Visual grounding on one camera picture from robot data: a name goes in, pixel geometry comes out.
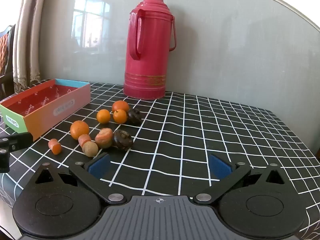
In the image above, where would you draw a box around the large round orange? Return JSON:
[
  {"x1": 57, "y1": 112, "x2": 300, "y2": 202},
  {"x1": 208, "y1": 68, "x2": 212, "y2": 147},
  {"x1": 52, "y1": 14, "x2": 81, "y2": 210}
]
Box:
[{"x1": 70, "y1": 120, "x2": 90, "y2": 140}]

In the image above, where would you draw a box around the orange carrot piece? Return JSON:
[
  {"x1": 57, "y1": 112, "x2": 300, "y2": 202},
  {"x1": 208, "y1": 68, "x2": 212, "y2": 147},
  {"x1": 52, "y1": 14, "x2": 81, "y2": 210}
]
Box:
[
  {"x1": 48, "y1": 139, "x2": 62, "y2": 155},
  {"x1": 78, "y1": 134, "x2": 92, "y2": 147}
]

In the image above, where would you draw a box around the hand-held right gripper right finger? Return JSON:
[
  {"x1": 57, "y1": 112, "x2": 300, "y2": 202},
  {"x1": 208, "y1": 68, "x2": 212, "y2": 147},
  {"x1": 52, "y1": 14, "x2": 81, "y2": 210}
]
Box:
[{"x1": 192, "y1": 153, "x2": 290, "y2": 204}]

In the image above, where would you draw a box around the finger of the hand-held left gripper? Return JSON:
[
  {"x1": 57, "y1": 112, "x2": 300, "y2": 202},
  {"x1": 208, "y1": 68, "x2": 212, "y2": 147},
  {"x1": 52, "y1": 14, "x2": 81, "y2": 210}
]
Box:
[{"x1": 0, "y1": 132, "x2": 34, "y2": 173}]

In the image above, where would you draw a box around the dark wooden armchair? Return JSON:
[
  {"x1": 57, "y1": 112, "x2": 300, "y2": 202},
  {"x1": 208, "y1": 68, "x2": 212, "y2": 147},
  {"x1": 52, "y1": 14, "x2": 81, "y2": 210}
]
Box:
[{"x1": 0, "y1": 24, "x2": 16, "y2": 98}]

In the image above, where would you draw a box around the black white checked tablecloth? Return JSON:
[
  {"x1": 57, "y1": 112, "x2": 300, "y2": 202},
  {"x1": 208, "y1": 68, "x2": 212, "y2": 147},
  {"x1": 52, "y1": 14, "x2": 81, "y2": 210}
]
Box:
[{"x1": 0, "y1": 79, "x2": 320, "y2": 240}]

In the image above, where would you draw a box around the large flat mandarin orange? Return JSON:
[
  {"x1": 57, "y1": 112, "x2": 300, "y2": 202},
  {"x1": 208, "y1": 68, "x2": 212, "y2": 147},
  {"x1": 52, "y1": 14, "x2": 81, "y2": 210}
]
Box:
[{"x1": 111, "y1": 100, "x2": 130, "y2": 113}]

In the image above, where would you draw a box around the brown kiwi fruit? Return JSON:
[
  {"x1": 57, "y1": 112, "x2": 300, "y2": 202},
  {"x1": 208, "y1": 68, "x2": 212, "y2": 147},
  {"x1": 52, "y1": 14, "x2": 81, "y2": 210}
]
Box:
[{"x1": 113, "y1": 129, "x2": 134, "y2": 151}]

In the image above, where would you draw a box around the colourful cardboard box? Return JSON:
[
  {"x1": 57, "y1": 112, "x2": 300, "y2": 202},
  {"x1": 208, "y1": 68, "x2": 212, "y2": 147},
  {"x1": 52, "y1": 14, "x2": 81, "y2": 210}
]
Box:
[{"x1": 0, "y1": 78, "x2": 91, "y2": 142}]

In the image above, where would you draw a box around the brown round potato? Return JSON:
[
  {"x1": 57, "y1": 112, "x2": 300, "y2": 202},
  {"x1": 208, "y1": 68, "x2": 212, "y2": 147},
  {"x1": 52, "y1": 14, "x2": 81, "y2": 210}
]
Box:
[{"x1": 82, "y1": 141, "x2": 99, "y2": 157}]

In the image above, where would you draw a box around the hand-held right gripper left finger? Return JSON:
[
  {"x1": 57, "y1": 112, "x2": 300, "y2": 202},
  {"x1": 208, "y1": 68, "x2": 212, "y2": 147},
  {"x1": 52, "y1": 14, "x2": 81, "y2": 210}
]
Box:
[{"x1": 30, "y1": 152, "x2": 128, "y2": 204}]

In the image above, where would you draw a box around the red thermos flask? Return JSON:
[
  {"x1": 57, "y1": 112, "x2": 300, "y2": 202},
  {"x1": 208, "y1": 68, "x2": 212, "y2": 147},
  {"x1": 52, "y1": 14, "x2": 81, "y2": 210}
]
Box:
[{"x1": 123, "y1": 0, "x2": 177, "y2": 101}]

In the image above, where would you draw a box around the small round kumquat orange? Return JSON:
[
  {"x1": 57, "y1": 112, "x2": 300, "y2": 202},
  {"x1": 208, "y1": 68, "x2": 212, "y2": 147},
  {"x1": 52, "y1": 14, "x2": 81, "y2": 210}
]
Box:
[
  {"x1": 97, "y1": 109, "x2": 111, "y2": 124},
  {"x1": 113, "y1": 109, "x2": 128, "y2": 124}
]

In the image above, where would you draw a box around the beige curtain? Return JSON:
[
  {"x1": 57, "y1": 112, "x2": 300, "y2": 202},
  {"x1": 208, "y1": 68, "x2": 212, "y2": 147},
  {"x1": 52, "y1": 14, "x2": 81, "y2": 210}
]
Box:
[{"x1": 12, "y1": 0, "x2": 47, "y2": 92}]

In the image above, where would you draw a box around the pinkish brown root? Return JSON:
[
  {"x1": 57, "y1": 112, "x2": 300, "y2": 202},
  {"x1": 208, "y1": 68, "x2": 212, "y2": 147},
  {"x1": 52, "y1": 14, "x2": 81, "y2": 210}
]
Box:
[{"x1": 95, "y1": 128, "x2": 113, "y2": 149}]

